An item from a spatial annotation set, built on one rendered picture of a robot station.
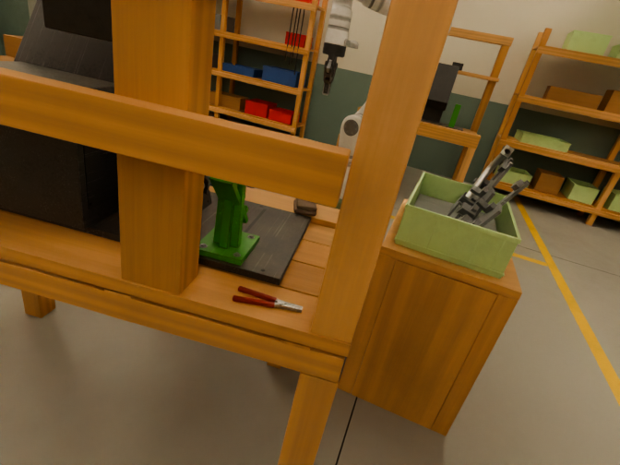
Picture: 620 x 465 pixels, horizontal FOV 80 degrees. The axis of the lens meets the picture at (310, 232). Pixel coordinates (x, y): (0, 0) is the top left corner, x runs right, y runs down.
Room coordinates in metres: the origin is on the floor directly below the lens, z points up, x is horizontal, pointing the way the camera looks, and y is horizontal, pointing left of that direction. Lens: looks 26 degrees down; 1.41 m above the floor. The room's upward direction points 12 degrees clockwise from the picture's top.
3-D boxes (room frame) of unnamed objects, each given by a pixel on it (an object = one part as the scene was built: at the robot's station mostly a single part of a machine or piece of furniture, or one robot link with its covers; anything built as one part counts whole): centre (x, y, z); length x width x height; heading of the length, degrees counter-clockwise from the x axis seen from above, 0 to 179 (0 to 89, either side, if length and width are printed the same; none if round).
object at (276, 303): (0.69, 0.06, 0.89); 0.16 x 0.05 x 0.01; 87
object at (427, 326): (1.56, -0.62, 0.39); 0.68 x 0.52 x 0.79; 164
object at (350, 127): (1.49, -0.09, 1.14); 0.09 x 0.09 x 0.17; 68
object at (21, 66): (0.90, 0.70, 1.07); 0.30 x 0.18 x 0.34; 84
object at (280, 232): (1.03, 0.57, 0.89); 1.10 x 0.42 x 0.02; 84
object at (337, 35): (1.37, 0.03, 1.47); 0.11 x 0.09 x 0.06; 84
